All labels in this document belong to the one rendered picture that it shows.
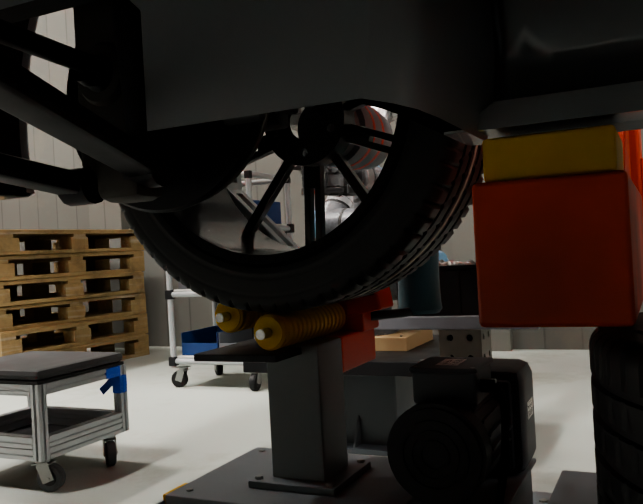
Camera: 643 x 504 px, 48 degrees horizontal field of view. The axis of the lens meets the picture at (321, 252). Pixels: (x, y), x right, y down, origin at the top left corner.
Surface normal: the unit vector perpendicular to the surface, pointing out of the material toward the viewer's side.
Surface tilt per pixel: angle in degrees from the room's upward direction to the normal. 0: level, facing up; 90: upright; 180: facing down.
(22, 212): 90
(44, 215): 90
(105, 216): 90
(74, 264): 90
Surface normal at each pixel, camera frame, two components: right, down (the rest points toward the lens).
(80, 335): 0.87, -0.05
